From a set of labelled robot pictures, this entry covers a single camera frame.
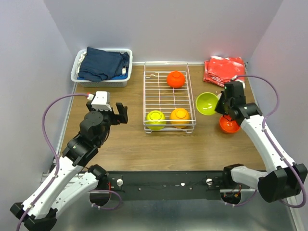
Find lime green bowl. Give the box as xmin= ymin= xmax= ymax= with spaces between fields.
xmin=145 ymin=110 xmax=167 ymax=131
xmin=196 ymin=92 xmax=218 ymax=116

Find lime green bowl front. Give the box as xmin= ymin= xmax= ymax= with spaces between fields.
xmin=145 ymin=110 xmax=167 ymax=131

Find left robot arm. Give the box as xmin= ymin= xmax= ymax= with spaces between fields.
xmin=10 ymin=102 xmax=128 ymax=231

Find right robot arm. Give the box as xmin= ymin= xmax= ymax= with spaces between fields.
xmin=215 ymin=81 xmax=308 ymax=203

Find white plastic laundry basket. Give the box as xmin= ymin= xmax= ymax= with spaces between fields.
xmin=70 ymin=48 xmax=133 ymax=87

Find red white folded towel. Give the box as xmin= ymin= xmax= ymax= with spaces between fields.
xmin=203 ymin=56 xmax=245 ymax=87

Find dark blue jeans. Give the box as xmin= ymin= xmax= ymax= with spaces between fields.
xmin=78 ymin=47 xmax=129 ymax=82

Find blue cloth in basket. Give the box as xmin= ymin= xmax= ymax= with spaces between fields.
xmin=111 ymin=74 xmax=128 ymax=80

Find white cloth in basket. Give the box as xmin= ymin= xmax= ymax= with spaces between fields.
xmin=76 ymin=51 xmax=87 ymax=74

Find yellow orange bowl front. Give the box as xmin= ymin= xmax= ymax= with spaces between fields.
xmin=169 ymin=108 xmax=190 ymax=128

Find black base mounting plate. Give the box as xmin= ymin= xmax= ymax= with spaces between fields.
xmin=89 ymin=170 xmax=251 ymax=202

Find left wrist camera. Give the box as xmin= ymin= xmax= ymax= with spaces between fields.
xmin=87 ymin=91 xmax=112 ymax=111

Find white wire dish rack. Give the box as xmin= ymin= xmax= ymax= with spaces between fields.
xmin=143 ymin=62 xmax=196 ymax=134

